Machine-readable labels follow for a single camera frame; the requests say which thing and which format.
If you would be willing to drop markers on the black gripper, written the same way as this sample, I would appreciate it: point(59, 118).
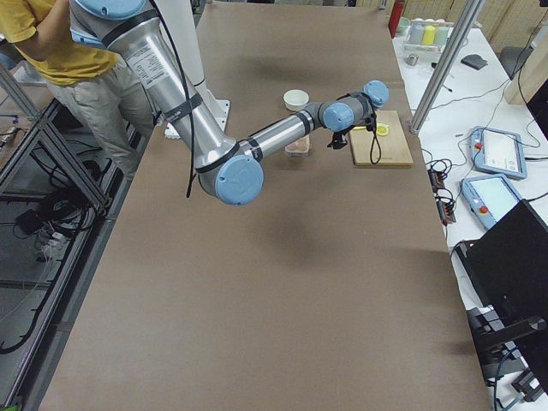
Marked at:
point(339, 140)

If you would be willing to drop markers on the clear plastic egg box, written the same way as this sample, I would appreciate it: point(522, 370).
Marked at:
point(299, 148)

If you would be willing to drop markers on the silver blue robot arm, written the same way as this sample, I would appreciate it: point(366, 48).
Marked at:
point(226, 168)

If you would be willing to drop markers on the wooden cutting board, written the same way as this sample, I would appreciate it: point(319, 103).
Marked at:
point(390, 151)

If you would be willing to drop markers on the white ceramic bowl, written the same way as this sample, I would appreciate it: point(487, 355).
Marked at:
point(295, 99)

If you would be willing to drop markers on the small steel cup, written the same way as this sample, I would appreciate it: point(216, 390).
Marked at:
point(412, 60)

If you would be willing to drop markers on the grey cup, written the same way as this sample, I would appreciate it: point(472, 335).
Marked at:
point(416, 33)

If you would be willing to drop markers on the black power strip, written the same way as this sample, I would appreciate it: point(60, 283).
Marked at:
point(444, 198)

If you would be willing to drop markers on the green bowl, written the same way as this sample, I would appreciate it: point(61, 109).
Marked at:
point(403, 25)

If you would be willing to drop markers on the yellow cup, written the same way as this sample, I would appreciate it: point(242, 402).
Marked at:
point(428, 35)

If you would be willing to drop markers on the red cylinder can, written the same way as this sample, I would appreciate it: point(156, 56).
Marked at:
point(395, 16)

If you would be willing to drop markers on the black small square device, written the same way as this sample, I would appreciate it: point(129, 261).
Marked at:
point(474, 61)

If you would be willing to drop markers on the blue teach pendant near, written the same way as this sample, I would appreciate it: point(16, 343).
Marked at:
point(490, 198)

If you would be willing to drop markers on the blue teach pendant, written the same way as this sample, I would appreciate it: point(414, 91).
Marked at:
point(490, 198)
point(498, 151)

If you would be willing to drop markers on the blue teach pendant far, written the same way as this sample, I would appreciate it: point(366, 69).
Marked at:
point(498, 151)

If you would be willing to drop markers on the person in yellow shirt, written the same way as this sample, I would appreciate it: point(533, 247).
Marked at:
point(96, 86)

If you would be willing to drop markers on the aluminium frame post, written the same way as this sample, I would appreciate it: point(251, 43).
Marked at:
point(456, 39)

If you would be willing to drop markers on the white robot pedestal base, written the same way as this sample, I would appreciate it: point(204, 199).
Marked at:
point(178, 16)

